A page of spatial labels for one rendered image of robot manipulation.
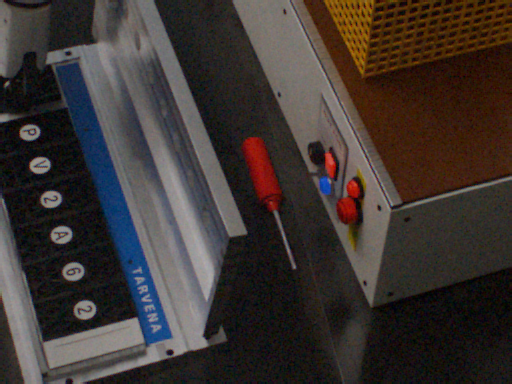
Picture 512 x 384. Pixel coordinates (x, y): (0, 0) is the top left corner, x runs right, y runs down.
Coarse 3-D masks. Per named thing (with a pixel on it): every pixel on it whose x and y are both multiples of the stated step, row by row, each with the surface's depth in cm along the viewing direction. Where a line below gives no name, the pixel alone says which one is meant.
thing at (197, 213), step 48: (96, 0) 146; (144, 0) 131; (144, 48) 134; (144, 96) 137; (144, 144) 136; (192, 144) 120; (192, 192) 126; (192, 240) 128; (240, 240) 115; (192, 288) 128
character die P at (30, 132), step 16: (48, 112) 144; (64, 112) 145; (0, 128) 142; (16, 128) 143; (32, 128) 143; (48, 128) 143; (64, 128) 143; (0, 144) 141; (16, 144) 141; (32, 144) 141; (48, 144) 141
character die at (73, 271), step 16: (64, 256) 133; (80, 256) 134; (96, 256) 133; (112, 256) 133; (32, 272) 132; (48, 272) 133; (64, 272) 132; (80, 272) 132; (96, 272) 133; (112, 272) 133; (32, 288) 130; (48, 288) 131; (64, 288) 131; (80, 288) 131
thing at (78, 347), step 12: (120, 324) 129; (132, 324) 129; (72, 336) 127; (84, 336) 128; (96, 336) 128; (108, 336) 128; (120, 336) 128; (132, 336) 128; (48, 348) 126; (60, 348) 127; (72, 348) 127; (84, 348) 127; (96, 348) 127; (108, 348) 127; (120, 348) 127; (48, 360) 126; (60, 360) 126; (72, 360) 126
